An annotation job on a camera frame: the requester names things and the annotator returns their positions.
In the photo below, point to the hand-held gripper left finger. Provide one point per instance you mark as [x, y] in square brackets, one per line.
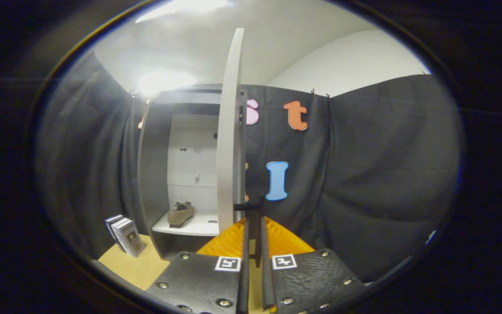
[245, 270]

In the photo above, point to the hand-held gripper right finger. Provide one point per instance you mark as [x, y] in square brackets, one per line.
[266, 279]

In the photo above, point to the tan fuzzy slipper shoe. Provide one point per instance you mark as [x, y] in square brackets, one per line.
[180, 216]

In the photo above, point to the white shoe cabinet door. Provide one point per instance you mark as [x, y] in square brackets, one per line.
[229, 152]

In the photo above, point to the grey shoe cabinet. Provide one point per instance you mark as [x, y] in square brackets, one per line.
[153, 174]

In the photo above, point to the upright dark-edged book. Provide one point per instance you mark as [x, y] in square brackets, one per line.
[112, 221]

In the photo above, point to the black backdrop cloth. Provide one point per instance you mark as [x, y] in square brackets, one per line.
[386, 174]

